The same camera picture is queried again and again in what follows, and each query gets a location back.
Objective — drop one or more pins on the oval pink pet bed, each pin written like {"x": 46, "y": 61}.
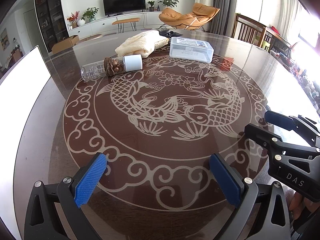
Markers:
{"x": 91, "y": 37}

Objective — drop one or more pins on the pile of colourful clutter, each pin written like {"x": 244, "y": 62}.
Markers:
{"x": 300, "y": 75}

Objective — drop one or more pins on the white container with cork bottom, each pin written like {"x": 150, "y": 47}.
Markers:
{"x": 22, "y": 72}

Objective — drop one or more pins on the framed wall painting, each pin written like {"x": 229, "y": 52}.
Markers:
{"x": 3, "y": 37}

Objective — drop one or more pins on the clear plastic box with label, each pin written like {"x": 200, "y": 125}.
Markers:
{"x": 191, "y": 50}

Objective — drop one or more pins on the black mesh hair accessory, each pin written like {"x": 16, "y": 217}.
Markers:
{"x": 171, "y": 33}

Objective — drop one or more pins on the small potted plant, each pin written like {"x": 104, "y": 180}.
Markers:
{"x": 151, "y": 5}

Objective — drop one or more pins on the leafy green potted plant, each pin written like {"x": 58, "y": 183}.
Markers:
{"x": 89, "y": 13}

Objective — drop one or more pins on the grey curtain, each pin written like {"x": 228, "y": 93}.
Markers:
{"x": 223, "y": 5}

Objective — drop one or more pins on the broad-leaf green potted plant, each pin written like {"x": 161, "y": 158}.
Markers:
{"x": 168, "y": 1}

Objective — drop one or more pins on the cream knitted cloth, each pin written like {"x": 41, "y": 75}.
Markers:
{"x": 140, "y": 42}

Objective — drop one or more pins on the glass bottle with white cap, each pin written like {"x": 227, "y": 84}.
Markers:
{"x": 112, "y": 66}

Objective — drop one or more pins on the white television cabinet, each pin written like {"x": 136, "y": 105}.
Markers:
{"x": 105, "y": 25}

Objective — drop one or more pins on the dark wooden slatted chair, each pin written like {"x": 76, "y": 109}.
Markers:
{"x": 247, "y": 30}
{"x": 275, "y": 38}

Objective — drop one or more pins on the person's right hand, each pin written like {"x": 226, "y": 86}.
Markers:
{"x": 296, "y": 201}

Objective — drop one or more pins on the dining table with chairs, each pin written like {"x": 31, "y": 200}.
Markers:
{"x": 15, "y": 53}

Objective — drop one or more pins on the round white vase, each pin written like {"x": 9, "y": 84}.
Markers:
{"x": 81, "y": 22}

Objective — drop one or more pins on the dark glass display cabinet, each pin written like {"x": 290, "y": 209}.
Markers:
{"x": 50, "y": 12}

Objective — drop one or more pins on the red flower bouquet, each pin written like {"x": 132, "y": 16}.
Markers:
{"x": 73, "y": 17}

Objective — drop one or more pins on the cardboard box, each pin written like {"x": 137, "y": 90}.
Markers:
{"x": 63, "y": 45}

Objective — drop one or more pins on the wooden bench with metal legs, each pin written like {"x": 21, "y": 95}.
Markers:
{"x": 126, "y": 21}

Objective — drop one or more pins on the orange lounge rocking chair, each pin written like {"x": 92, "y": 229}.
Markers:
{"x": 180, "y": 17}

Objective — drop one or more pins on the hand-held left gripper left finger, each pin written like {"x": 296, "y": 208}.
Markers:
{"x": 91, "y": 177}

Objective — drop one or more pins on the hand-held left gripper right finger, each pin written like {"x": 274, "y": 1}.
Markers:
{"x": 225, "y": 177}

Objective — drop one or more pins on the black flat television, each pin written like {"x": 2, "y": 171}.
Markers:
{"x": 124, "y": 2}

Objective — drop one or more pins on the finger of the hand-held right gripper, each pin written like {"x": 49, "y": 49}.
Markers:
{"x": 260, "y": 135}
{"x": 277, "y": 118}

